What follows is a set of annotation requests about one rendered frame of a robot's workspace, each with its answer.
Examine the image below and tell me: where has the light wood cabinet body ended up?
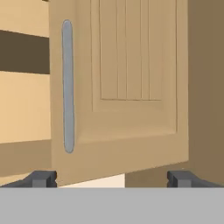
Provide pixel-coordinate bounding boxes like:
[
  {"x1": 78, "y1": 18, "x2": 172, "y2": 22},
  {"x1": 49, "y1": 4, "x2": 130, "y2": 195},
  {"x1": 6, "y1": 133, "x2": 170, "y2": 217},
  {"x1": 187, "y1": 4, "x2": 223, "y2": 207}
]
[{"x1": 0, "y1": 0, "x2": 224, "y2": 188}]

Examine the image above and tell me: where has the light wood cabinet door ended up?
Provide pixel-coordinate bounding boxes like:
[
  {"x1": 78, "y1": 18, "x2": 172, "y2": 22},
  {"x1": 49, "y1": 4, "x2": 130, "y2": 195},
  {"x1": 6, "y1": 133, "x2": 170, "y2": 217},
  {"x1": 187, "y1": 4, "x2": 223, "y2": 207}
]
[{"x1": 48, "y1": 0, "x2": 190, "y2": 187}]

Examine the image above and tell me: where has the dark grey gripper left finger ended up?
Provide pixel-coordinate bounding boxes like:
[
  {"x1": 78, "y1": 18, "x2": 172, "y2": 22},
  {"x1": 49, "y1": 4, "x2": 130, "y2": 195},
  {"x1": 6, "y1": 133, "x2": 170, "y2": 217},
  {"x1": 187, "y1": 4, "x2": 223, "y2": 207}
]
[{"x1": 0, "y1": 171, "x2": 58, "y2": 188}]

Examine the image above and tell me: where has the grey cabinet door handle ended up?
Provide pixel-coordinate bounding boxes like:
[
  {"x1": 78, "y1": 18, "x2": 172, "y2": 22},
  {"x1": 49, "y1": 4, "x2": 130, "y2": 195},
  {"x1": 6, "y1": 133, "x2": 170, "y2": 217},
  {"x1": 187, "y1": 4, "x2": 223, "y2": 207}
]
[{"x1": 60, "y1": 18, "x2": 75, "y2": 154}]

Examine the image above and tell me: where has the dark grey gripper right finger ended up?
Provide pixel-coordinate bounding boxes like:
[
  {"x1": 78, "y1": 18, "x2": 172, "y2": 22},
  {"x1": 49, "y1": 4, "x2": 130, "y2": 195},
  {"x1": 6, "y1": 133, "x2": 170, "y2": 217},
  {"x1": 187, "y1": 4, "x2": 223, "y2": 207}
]
[{"x1": 166, "y1": 170, "x2": 224, "y2": 188}]

